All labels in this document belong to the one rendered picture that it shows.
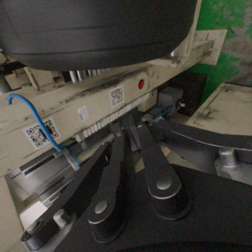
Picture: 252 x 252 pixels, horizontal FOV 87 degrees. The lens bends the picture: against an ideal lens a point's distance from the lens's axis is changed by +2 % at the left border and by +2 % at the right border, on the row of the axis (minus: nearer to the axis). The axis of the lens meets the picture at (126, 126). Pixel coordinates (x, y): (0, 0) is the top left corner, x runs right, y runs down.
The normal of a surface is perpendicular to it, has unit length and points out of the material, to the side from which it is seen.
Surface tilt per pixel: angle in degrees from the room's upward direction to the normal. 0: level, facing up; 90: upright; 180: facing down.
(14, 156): 90
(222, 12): 0
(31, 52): 28
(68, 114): 90
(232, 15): 0
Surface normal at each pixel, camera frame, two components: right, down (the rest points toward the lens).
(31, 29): -0.22, 0.61
